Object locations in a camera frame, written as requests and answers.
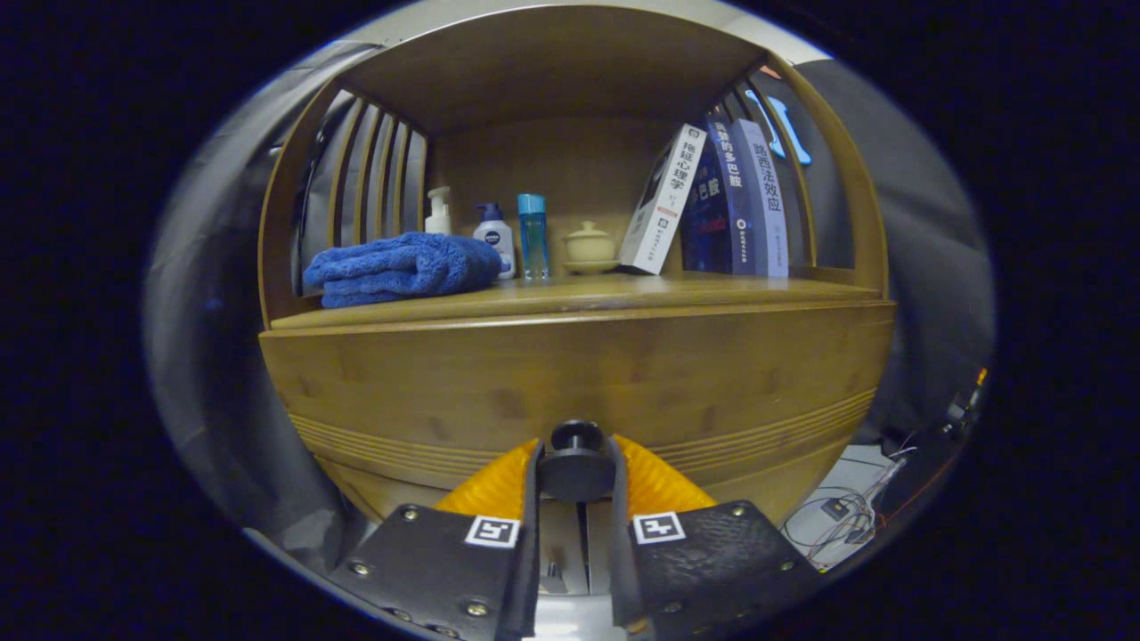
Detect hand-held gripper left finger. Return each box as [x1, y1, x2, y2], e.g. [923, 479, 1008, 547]
[325, 436, 544, 641]

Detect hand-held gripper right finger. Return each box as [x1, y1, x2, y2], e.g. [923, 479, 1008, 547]
[608, 434, 825, 641]

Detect black round drawer knob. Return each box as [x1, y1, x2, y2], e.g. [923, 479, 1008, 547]
[537, 420, 617, 502]

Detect wooden drawer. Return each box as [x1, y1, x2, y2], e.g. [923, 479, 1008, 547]
[258, 301, 896, 526]

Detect wooden countertop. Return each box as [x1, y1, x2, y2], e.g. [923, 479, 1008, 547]
[270, 270, 883, 330]

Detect wooden cabinet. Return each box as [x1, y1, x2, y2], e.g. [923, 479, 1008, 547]
[256, 4, 896, 597]

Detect beige lidded teacup with saucer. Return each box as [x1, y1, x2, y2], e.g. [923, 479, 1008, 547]
[561, 220, 622, 275]

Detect clear blue bottle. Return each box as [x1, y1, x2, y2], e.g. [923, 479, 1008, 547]
[517, 193, 550, 281]

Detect blue folded towel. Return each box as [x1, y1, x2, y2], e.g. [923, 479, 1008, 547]
[303, 231, 502, 309]

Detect white bottle with blue cap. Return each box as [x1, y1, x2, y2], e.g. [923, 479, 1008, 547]
[472, 202, 517, 280]

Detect dark blue book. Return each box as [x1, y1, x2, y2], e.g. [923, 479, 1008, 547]
[680, 114, 758, 277]

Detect white book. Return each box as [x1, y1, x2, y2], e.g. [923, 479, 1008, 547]
[619, 123, 707, 275]

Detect black device with orange tip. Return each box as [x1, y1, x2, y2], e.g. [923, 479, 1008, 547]
[944, 367, 989, 433]

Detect pale lavender book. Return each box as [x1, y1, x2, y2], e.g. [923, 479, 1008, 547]
[732, 118, 790, 279]

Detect tangled thin cables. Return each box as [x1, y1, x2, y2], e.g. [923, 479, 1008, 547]
[784, 436, 927, 566]

